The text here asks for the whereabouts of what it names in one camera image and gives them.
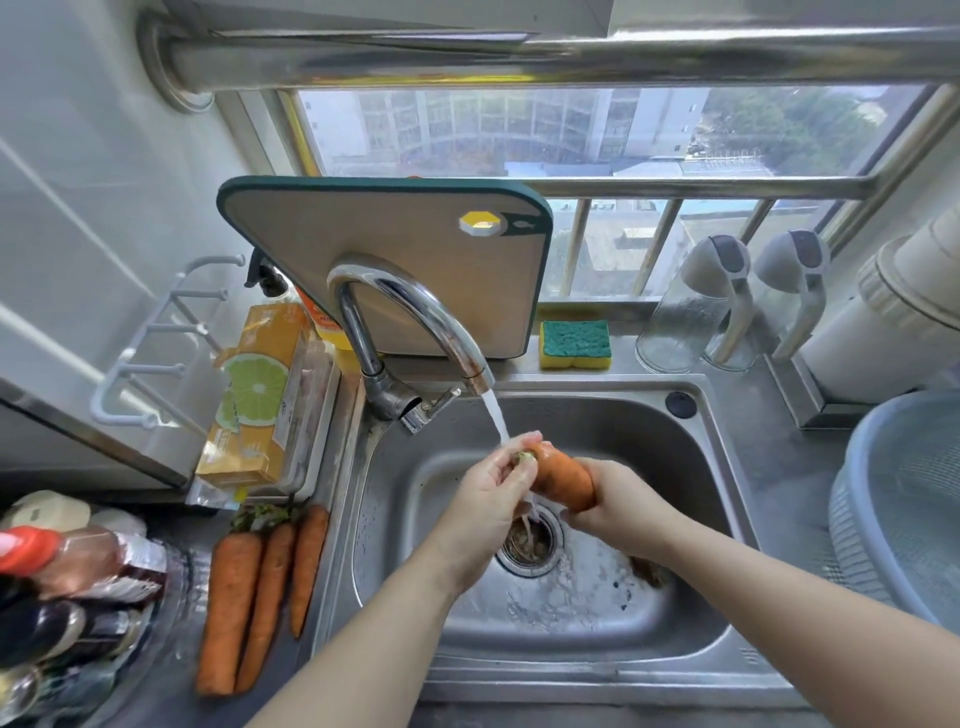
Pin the orange carrot with leafy stem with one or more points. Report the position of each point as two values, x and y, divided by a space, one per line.
229 615

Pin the chrome faucet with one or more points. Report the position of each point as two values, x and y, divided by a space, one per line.
361 341

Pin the person's right hand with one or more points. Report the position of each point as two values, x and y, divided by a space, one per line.
630 510

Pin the beige green-rimmed cutting board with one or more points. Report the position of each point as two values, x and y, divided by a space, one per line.
352 236

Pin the orange box with lime picture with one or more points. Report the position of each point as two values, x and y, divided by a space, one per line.
259 386

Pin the glass pitcher with grey lid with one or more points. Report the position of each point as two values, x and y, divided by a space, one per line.
799 259
671 330

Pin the yellow green sponge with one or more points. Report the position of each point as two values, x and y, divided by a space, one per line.
575 343

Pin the white capped bottle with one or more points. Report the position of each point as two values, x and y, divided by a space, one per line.
118 523

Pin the white duct pipe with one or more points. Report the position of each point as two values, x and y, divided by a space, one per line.
862 360

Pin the person's left forearm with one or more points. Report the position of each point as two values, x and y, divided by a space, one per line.
360 660

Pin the steel drain strainer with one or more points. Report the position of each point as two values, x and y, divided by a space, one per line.
540 551

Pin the yellow capped bottle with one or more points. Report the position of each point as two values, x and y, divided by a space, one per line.
15 688

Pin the dark soy sauce bottle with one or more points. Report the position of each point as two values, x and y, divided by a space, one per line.
71 630

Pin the stainless steel sink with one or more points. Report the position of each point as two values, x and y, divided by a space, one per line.
540 637

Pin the blue plastic colander basin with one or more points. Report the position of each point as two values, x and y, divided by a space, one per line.
900 495

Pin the person's right forearm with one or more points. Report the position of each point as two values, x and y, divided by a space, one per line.
810 622

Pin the steel window guard rail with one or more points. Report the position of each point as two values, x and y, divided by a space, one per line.
697 187

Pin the slim orange carrot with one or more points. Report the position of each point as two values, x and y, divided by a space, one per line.
266 592

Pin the black sink hole plug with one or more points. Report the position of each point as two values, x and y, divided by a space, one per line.
681 405

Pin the yellow dish soap pump bottle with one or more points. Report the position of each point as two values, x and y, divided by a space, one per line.
334 335

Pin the steel overhead pipe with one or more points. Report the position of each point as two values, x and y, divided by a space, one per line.
487 60

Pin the beige capped bottle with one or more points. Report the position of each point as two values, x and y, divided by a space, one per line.
49 510

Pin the transparent plastic packet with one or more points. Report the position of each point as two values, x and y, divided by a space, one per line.
304 412

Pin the window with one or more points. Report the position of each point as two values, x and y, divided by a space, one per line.
525 127

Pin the person's left hand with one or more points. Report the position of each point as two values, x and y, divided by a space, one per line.
480 517

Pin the white wall hook rack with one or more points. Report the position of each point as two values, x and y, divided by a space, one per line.
127 367

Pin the clear plastic bag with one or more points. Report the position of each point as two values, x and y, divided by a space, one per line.
212 493

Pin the white plastic tray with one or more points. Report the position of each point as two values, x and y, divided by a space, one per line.
331 409

